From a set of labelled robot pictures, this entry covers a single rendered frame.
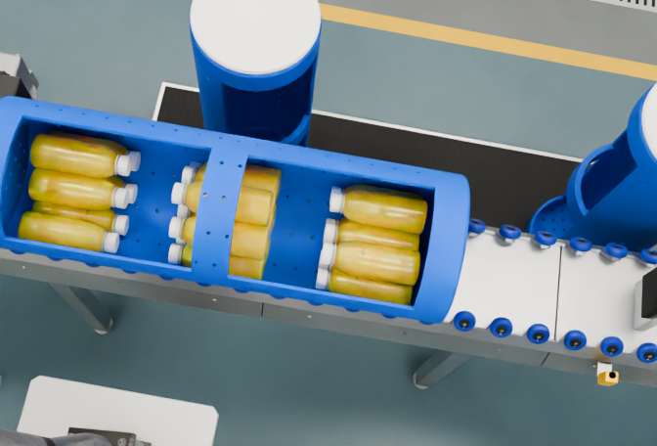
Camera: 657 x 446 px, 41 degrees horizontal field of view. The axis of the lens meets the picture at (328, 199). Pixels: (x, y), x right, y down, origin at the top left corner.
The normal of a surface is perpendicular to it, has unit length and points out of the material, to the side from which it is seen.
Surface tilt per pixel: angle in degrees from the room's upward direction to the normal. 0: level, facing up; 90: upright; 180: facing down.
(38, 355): 0
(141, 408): 0
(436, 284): 45
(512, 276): 0
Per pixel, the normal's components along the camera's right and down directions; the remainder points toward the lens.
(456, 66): 0.07, -0.33
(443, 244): 0.02, -0.06
